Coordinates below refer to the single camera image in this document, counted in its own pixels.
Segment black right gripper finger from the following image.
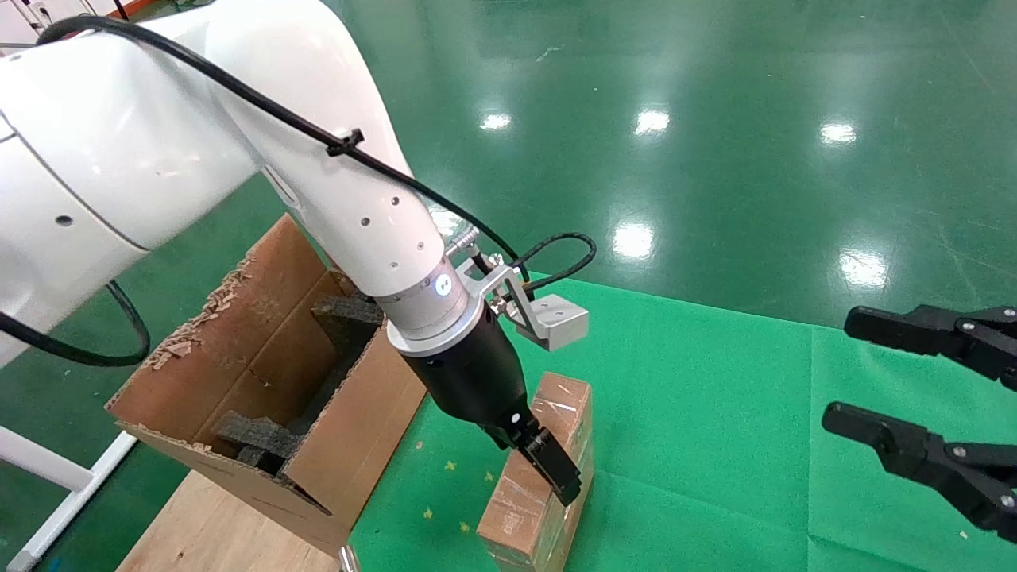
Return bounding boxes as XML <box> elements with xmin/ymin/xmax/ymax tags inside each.
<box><xmin>822</xmin><ymin>401</ymin><xmax>1017</xmax><ymax>545</ymax></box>
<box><xmin>844</xmin><ymin>304</ymin><xmax>1017</xmax><ymax>392</ymax></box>

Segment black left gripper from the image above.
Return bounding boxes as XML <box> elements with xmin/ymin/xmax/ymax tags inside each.
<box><xmin>397</xmin><ymin>318</ymin><xmax>583</xmax><ymax>507</ymax></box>

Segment small taped cardboard box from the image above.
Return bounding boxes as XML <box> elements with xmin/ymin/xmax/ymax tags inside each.
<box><xmin>477</xmin><ymin>371</ymin><xmax>594</xmax><ymax>572</ymax></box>

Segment large open cardboard carton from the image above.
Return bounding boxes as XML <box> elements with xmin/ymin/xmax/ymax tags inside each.
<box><xmin>106</xmin><ymin>213</ymin><xmax>430</xmax><ymax>557</ymax></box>

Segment green cloth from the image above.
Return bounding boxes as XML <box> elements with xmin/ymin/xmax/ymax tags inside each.
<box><xmin>350</xmin><ymin>270</ymin><xmax>1017</xmax><ymax>572</ymax></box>

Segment black foam insert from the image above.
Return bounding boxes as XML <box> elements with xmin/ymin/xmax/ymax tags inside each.
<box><xmin>213</xmin><ymin>409</ymin><xmax>308</xmax><ymax>477</ymax></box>
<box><xmin>302</xmin><ymin>292</ymin><xmax>388</xmax><ymax>422</ymax></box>

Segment white pipe stand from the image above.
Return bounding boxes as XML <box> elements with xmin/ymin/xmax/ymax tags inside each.
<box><xmin>0</xmin><ymin>425</ymin><xmax>140</xmax><ymax>572</ymax></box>

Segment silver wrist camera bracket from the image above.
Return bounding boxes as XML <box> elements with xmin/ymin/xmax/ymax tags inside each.
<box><xmin>449</xmin><ymin>226</ymin><xmax>590</xmax><ymax>352</ymax></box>

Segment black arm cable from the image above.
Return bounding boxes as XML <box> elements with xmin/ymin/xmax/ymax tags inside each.
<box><xmin>0</xmin><ymin>14</ymin><xmax>598</xmax><ymax>368</ymax></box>

